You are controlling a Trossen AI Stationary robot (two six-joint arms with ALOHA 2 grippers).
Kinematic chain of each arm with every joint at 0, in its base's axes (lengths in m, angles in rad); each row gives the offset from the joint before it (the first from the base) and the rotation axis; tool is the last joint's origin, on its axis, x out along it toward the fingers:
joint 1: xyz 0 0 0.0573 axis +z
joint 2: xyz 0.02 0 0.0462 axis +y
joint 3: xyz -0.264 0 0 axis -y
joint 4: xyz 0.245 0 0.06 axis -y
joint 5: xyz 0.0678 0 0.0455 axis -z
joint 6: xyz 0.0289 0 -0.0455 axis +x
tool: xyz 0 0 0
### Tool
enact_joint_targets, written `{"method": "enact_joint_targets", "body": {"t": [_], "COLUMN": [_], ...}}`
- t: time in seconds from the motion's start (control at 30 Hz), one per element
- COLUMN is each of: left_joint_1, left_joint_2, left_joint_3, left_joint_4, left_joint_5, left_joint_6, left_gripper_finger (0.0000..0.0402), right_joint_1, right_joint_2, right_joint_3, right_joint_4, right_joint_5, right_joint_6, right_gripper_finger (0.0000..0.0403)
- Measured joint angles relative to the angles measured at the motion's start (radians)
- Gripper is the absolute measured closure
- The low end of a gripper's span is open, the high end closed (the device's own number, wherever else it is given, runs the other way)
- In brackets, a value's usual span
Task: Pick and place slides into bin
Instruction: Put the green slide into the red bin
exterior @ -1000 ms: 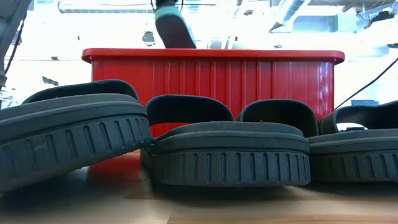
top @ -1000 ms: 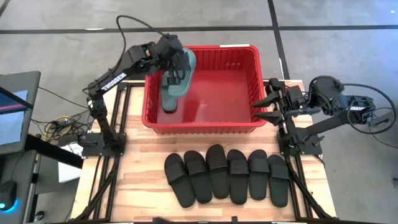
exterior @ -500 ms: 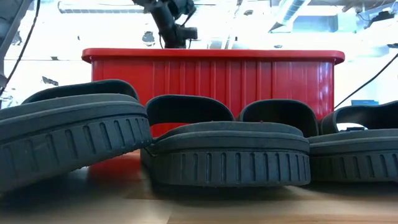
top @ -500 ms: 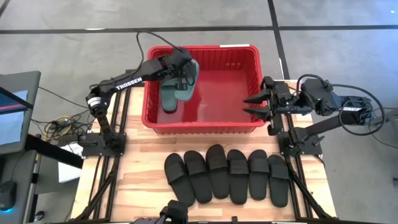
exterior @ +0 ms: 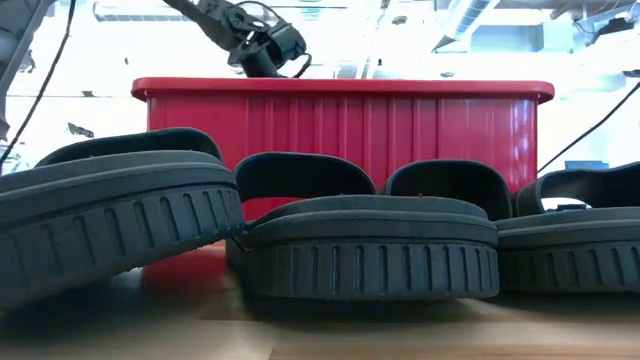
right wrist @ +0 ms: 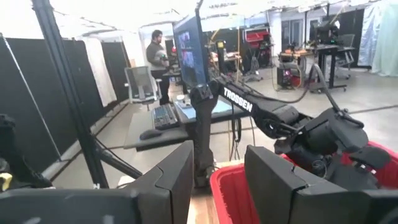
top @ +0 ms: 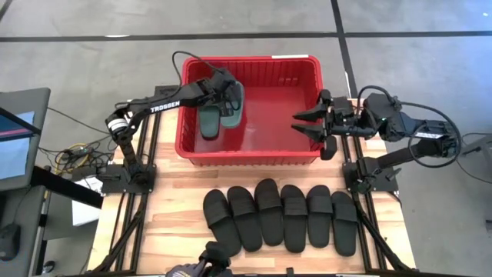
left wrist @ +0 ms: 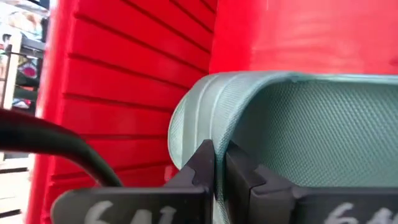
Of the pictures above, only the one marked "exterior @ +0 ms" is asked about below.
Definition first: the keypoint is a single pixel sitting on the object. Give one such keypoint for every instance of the red plastic bin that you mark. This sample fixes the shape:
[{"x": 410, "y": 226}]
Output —
[{"x": 325, "y": 125}]

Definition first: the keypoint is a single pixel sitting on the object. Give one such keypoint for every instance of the blue box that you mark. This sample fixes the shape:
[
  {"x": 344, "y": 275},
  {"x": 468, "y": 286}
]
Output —
[{"x": 585, "y": 165}]

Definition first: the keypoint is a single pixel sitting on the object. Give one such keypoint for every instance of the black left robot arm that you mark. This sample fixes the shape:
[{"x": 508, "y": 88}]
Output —
[{"x": 210, "y": 20}]

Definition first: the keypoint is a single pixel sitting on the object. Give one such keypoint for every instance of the ceiling light fixture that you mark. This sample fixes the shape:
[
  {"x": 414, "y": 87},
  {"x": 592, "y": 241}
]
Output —
[{"x": 150, "y": 17}]

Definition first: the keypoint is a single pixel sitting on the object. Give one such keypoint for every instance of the white ventilation duct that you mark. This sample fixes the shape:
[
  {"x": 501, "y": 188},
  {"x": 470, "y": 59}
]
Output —
[{"x": 465, "y": 22}]

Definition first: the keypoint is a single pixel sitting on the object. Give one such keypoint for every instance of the black rubber slide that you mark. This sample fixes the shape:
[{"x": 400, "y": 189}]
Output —
[
  {"x": 575, "y": 265},
  {"x": 100, "y": 230},
  {"x": 370, "y": 270},
  {"x": 600, "y": 185}
]

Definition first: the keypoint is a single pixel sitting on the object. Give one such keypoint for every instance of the dark background object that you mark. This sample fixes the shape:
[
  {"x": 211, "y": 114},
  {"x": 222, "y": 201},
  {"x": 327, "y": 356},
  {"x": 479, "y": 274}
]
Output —
[{"x": 29, "y": 64}]

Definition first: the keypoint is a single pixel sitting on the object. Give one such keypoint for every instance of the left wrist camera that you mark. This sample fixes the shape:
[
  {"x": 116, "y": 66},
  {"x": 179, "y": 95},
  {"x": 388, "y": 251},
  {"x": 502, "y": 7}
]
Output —
[{"x": 289, "y": 42}]

